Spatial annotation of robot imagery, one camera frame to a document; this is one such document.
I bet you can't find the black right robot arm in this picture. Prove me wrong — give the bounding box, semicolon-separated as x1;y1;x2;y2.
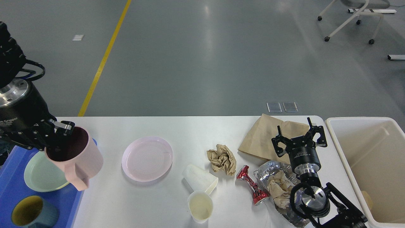
271;118;368;228

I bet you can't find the clear floor plate right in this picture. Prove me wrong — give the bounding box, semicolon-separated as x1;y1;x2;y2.
283;102;299;112

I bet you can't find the person in jeans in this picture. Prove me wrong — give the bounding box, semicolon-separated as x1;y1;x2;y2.
0;140;14;168

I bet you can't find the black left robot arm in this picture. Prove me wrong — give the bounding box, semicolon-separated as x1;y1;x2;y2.
0;22;75;152

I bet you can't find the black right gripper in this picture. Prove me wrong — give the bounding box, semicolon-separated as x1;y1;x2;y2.
271;117;328;174

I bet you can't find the clear floor plate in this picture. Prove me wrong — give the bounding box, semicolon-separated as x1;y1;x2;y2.
283;102;299;112
266;102;283;113

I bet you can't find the light green plate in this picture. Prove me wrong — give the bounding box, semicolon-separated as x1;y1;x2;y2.
24;151;69;192

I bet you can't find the crumpled brown paper ball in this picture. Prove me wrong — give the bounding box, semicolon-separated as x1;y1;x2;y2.
206;144;237;176

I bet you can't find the white office chair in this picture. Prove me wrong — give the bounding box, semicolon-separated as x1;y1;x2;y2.
324;0;390;45

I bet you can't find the crushed red can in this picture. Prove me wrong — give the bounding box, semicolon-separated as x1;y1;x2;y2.
236;165;269;206

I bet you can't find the white paper cup upright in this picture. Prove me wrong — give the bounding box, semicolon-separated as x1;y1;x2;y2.
187;191;214;224

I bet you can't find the clear floor plate left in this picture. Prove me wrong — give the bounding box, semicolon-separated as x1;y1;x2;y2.
266;102;283;113

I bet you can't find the crumpled tissue in bag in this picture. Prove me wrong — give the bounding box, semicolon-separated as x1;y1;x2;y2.
266;170;300;209

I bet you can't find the pink mug dark inside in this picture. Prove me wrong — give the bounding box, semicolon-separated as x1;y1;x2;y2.
45;126;103;191

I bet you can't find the blue plastic tray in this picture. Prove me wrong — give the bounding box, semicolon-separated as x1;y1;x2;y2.
0;146;84;228

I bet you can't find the cream plastic bin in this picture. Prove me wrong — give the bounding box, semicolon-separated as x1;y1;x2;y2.
325;117;405;228

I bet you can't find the white bar on floor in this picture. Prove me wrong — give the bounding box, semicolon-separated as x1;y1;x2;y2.
387;54;405;60

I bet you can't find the flat brown paper bag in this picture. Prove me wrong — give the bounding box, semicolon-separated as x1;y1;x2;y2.
238;114;309;164

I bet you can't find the pink plate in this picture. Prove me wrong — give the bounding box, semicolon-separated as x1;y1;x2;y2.
121;136;173;182

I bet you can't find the white paper cup lying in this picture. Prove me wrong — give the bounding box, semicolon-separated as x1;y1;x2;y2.
183;164;219;195

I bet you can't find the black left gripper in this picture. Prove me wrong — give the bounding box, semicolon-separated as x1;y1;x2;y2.
0;79;75;150

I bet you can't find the silver foil bag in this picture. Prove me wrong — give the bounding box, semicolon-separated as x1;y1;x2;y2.
254;160;309;228

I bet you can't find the teal mug yellow inside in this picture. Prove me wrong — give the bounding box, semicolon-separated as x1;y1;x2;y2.
11;196;59;228

